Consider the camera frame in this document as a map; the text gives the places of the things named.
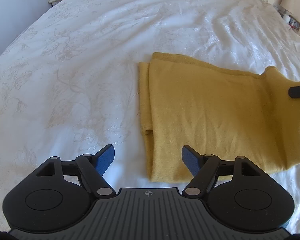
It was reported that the yellow knit garment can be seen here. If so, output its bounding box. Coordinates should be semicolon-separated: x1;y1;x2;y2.
139;53;300;183

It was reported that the white round speaker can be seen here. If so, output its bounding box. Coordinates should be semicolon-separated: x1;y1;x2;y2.
282;14;290;23

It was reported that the white embroidered bedspread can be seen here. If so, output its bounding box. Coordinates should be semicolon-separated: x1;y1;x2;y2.
0;0;300;231

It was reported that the right beige bedside lamp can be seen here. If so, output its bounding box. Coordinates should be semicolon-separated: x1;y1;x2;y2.
280;0;294;14

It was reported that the right wooden photo frame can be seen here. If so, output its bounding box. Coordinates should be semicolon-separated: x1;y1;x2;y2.
288;16;300;32

